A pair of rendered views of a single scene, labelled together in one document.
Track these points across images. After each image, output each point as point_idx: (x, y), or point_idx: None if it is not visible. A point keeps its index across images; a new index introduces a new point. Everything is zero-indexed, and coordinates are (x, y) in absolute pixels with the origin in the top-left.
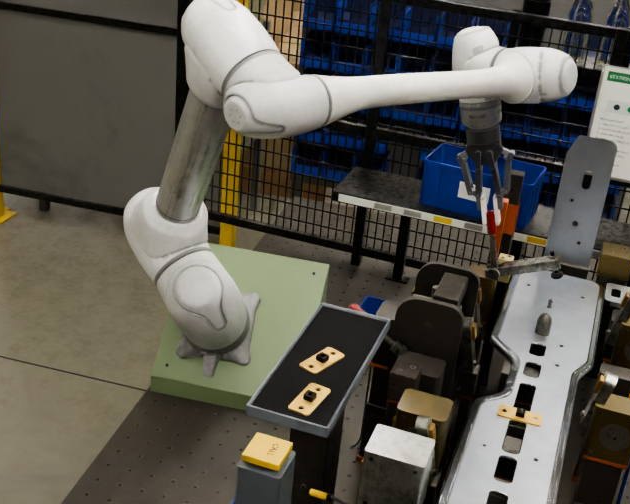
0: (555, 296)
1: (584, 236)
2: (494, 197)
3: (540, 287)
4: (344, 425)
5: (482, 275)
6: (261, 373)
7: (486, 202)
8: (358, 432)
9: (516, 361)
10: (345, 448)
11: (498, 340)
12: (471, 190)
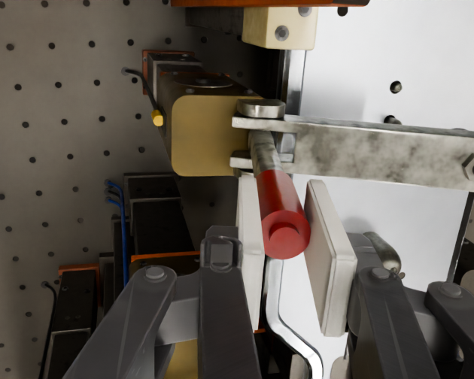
0: (411, 50)
1: None
2: (334, 335)
3: (375, 10)
4: (12, 245)
5: (222, 163)
6: None
7: (260, 225)
8: (41, 250)
9: (317, 375)
10: (37, 290)
11: (279, 329)
12: (167, 362)
